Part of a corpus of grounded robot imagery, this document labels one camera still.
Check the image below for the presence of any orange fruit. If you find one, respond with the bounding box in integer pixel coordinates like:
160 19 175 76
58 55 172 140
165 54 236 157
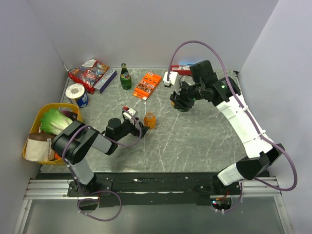
54 152 61 160

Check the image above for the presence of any dark purple eggplant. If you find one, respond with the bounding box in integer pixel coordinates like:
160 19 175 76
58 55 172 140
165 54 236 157
61 110 78 121

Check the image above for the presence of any red flat box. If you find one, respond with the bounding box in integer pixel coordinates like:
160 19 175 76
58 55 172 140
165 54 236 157
171 65 192 76

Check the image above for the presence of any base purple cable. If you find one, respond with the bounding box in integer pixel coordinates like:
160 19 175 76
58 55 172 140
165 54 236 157
77 190 122 222

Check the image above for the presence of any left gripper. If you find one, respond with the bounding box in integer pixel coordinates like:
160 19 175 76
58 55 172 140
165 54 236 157
115 117 150 141

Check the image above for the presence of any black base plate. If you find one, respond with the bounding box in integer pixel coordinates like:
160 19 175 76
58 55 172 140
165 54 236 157
67 172 240 208

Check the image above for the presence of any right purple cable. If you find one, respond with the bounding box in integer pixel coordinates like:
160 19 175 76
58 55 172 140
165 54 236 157
168 40 298 212

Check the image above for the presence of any orange snack box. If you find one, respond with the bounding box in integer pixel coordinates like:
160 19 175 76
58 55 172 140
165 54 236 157
133 72 161 100

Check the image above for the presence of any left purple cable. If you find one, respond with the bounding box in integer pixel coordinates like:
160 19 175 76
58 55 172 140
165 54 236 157
61 108 143 169

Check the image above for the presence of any orange juice bottle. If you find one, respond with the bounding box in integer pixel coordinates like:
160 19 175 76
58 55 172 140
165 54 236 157
144 111 156 129

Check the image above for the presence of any toilet paper roll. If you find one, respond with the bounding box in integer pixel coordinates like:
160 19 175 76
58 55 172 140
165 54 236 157
65 83 89 108

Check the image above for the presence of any white purple box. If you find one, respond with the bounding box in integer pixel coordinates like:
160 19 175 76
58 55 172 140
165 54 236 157
94 69 117 94

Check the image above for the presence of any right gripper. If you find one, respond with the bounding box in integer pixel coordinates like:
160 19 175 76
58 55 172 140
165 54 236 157
170 80 204 112

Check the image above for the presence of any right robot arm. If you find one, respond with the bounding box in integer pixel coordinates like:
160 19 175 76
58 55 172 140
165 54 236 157
163 60 282 195

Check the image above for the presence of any plastic cabbage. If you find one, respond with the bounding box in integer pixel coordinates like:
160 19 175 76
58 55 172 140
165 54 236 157
40 109 73 135

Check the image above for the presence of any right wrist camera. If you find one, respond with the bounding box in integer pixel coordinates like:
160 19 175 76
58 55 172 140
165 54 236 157
163 71 181 95

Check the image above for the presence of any blue flat box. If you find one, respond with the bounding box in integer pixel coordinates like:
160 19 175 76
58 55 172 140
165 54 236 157
179 62 195 66

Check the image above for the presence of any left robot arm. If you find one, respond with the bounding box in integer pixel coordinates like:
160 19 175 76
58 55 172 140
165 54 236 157
52 118 150 196

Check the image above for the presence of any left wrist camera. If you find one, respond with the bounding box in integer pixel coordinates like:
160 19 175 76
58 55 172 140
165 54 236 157
122 106 138 120

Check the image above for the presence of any red snack bag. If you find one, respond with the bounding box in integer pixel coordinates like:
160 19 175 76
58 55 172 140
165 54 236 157
68 59 110 94

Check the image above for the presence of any green glass bottle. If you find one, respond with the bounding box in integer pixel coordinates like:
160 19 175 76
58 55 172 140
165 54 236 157
120 63 132 90

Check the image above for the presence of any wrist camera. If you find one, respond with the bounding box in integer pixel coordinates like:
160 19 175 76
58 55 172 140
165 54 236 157
163 71 181 95
122 106 138 120

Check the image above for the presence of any yellow basket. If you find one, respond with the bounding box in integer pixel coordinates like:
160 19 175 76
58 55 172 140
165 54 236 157
22 103 84 165

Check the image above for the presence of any brown paper bag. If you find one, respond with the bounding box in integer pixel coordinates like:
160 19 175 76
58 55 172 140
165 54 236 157
25 133 55 161

